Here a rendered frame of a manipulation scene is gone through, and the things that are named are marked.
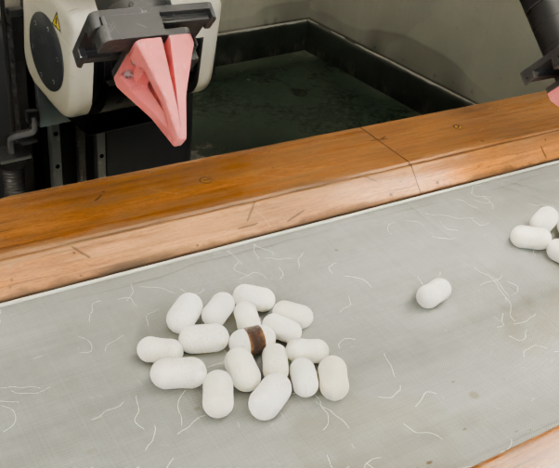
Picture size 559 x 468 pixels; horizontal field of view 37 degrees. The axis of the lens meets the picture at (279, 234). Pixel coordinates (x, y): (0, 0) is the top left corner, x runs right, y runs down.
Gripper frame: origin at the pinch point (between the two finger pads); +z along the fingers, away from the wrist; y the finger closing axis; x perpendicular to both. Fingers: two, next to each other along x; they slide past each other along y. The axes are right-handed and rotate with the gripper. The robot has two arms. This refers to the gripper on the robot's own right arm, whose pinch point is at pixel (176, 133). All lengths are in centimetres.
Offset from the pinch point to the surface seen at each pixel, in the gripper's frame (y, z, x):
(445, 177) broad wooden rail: 31.1, 6.5, 8.0
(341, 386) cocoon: 2.8, 22.1, -6.0
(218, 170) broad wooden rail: 8.7, -0.1, 12.2
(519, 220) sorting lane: 33.5, 13.4, 3.1
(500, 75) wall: 165, -44, 117
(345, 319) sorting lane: 8.8, 17.6, 0.0
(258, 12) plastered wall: 133, -106, 181
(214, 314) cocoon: -1.3, 14.1, 1.1
